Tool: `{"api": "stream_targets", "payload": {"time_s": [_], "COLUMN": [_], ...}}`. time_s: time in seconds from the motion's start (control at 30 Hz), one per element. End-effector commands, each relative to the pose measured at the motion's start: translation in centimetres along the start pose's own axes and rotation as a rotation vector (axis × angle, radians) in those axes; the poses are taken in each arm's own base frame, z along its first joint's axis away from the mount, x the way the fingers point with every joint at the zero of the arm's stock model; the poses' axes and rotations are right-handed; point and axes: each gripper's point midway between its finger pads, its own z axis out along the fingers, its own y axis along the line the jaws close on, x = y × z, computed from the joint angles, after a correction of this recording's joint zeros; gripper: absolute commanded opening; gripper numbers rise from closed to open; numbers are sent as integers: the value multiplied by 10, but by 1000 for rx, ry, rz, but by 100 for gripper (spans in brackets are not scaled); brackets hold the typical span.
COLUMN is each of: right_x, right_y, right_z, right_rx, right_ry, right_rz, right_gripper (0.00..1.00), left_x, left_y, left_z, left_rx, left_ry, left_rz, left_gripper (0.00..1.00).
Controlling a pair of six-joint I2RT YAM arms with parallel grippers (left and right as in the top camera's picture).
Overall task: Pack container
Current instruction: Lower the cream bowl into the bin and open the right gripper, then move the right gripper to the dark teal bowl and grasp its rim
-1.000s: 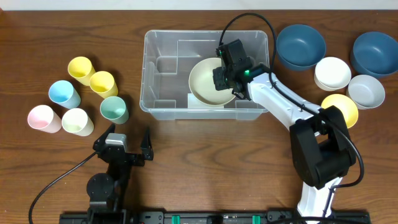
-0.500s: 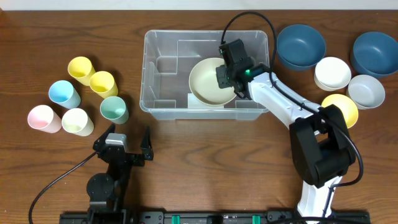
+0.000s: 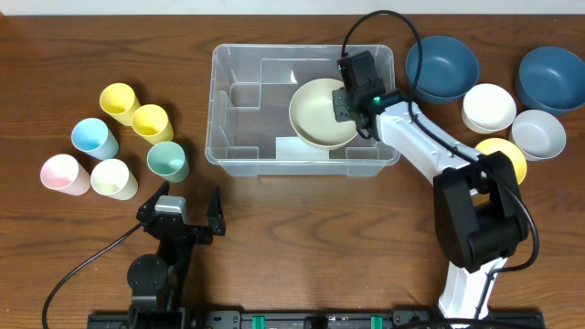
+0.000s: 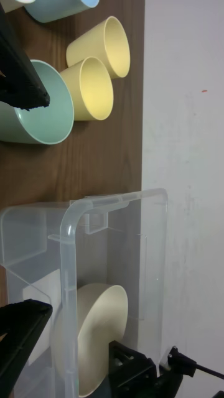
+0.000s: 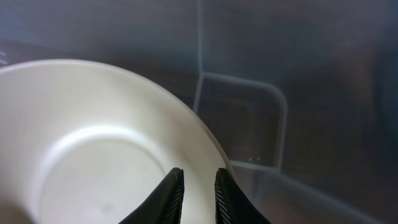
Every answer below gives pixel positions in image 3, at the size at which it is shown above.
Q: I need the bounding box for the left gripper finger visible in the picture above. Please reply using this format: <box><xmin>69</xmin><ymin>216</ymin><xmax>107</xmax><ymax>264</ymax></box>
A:
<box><xmin>206</xmin><ymin>186</ymin><xmax>226</xmax><ymax>236</ymax></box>
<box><xmin>136</xmin><ymin>182</ymin><xmax>170</xmax><ymax>224</ymax></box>

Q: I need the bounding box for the large beige bowl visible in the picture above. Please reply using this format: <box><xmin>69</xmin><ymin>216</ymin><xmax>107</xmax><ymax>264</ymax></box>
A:
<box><xmin>289</xmin><ymin>78</ymin><xmax>357</xmax><ymax>150</ymax></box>

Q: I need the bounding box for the dark blue bowl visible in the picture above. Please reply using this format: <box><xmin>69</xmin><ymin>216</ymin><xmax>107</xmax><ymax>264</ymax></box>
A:
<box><xmin>415</xmin><ymin>36</ymin><xmax>480</xmax><ymax>104</ymax></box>
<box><xmin>515</xmin><ymin>47</ymin><xmax>584</xmax><ymax>115</ymax></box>

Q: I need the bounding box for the white small bowl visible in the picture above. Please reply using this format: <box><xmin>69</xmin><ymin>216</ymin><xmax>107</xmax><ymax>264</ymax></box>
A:
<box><xmin>462</xmin><ymin>83</ymin><xmax>517</xmax><ymax>134</ymax></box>

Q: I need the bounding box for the yellow small bowl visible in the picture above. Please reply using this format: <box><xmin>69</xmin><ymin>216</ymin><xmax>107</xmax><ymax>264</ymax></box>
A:
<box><xmin>475</xmin><ymin>138</ymin><xmax>527</xmax><ymax>185</ymax></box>

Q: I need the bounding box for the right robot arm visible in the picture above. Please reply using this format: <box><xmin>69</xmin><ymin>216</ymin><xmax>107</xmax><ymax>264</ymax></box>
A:
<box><xmin>333</xmin><ymin>51</ymin><xmax>539</xmax><ymax>328</ymax></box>

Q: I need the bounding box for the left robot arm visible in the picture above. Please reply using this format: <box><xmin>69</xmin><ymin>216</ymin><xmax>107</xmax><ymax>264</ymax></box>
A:
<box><xmin>127</xmin><ymin>182</ymin><xmax>226</xmax><ymax>329</ymax></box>

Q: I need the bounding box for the clear plastic storage container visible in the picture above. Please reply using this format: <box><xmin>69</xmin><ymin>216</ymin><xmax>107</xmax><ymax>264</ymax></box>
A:
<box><xmin>205</xmin><ymin>44</ymin><xmax>400</xmax><ymax>176</ymax></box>

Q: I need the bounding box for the cream white cup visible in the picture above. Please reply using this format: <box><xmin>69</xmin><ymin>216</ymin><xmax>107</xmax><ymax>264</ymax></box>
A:
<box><xmin>90</xmin><ymin>159</ymin><xmax>138</xmax><ymax>200</ymax></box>

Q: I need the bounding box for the mint green cup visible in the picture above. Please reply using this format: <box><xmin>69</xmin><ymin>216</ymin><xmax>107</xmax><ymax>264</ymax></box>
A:
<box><xmin>146</xmin><ymin>142</ymin><xmax>190</xmax><ymax>183</ymax></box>

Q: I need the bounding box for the yellow cup front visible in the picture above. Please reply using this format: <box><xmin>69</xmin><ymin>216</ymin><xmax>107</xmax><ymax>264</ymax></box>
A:
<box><xmin>132</xmin><ymin>104</ymin><xmax>174</xmax><ymax>144</ymax></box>

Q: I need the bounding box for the yellow cup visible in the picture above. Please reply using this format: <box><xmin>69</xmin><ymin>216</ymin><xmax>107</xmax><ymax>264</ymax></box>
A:
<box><xmin>132</xmin><ymin>104</ymin><xmax>174</xmax><ymax>144</ymax></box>
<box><xmin>99</xmin><ymin>82</ymin><xmax>140</xmax><ymax>126</ymax></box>

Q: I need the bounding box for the pink cup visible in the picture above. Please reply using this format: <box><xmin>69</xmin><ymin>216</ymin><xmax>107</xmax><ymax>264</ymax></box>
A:
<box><xmin>40</xmin><ymin>154</ymin><xmax>90</xmax><ymax>196</ymax></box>

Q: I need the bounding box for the light blue cup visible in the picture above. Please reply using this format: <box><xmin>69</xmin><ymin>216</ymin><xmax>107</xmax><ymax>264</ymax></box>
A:
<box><xmin>71</xmin><ymin>118</ymin><xmax>119</xmax><ymax>160</ymax></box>

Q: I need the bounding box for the yellow cup rear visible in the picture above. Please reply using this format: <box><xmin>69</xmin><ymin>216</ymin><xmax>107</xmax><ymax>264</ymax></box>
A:
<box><xmin>99</xmin><ymin>82</ymin><xmax>140</xmax><ymax>126</ymax></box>

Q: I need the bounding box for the grey small bowl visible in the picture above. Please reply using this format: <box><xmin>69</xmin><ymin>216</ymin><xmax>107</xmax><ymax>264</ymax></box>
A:
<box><xmin>508</xmin><ymin>110</ymin><xmax>567</xmax><ymax>161</ymax></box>

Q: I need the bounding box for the right black cable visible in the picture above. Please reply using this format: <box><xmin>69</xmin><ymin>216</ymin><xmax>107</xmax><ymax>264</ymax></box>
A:
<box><xmin>340</xmin><ymin>9</ymin><xmax>541</xmax><ymax>321</ymax></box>

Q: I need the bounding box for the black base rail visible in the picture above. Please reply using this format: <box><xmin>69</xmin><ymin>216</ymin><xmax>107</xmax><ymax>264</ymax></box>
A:
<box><xmin>86</xmin><ymin>308</ymin><xmax>547</xmax><ymax>329</ymax></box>

